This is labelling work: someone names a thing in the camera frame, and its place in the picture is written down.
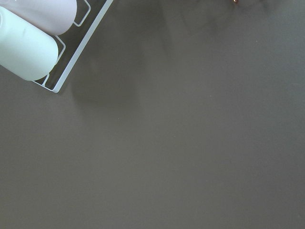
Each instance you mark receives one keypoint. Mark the pink plastic cup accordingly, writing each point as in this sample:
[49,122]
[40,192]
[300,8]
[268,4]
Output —
[54,17]

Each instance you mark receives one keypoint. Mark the white plastic cup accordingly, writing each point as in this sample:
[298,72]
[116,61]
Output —
[25,50]

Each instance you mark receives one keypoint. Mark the white wire cup rack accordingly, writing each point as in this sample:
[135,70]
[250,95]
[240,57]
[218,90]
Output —
[72,43]

